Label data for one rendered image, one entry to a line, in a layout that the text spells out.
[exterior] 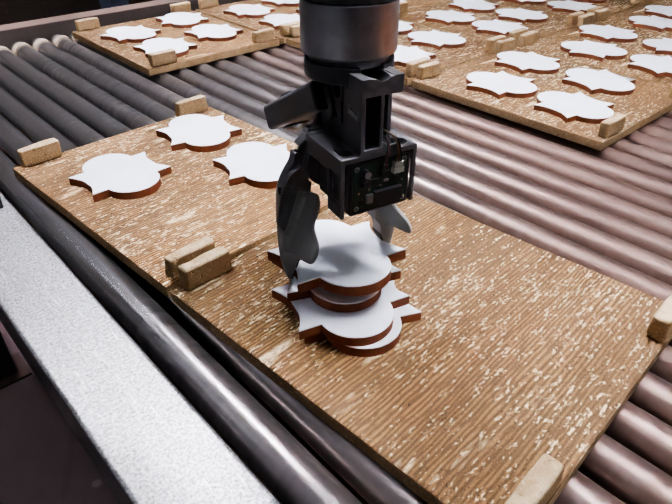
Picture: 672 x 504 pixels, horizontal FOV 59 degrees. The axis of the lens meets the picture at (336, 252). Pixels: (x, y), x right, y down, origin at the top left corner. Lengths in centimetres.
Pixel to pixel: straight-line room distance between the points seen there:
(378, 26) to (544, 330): 33
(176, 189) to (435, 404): 49
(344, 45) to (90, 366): 38
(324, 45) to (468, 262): 33
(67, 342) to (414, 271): 37
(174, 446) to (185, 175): 46
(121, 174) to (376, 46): 52
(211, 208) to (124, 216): 11
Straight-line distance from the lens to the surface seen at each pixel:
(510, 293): 65
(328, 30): 44
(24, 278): 77
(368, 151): 46
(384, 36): 45
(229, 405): 55
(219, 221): 76
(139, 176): 87
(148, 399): 57
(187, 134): 98
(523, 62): 137
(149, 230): 76
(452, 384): 54
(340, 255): 58
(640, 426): 59
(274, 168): 85
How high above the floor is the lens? 133
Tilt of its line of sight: 35 degrees down
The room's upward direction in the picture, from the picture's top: straight up
